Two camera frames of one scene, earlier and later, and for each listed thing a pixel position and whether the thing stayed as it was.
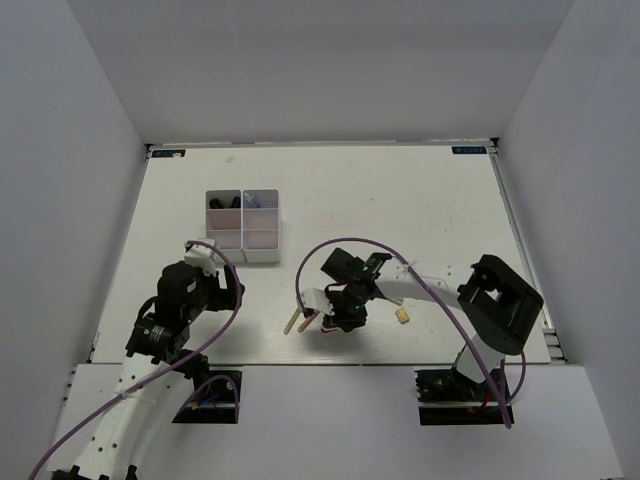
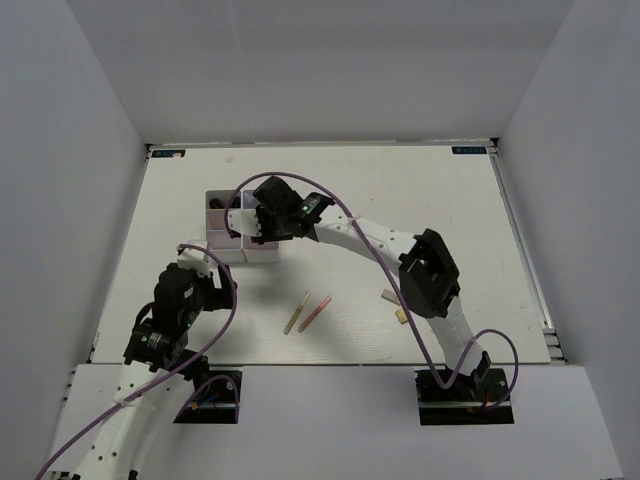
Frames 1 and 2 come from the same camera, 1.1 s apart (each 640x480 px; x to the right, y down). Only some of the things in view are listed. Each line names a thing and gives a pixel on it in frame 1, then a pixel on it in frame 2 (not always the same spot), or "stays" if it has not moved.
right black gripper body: [349, 308] → [272, 227]
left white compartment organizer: [224, 221] stays
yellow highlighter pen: [292, 321] stays
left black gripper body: [209, 292] stays
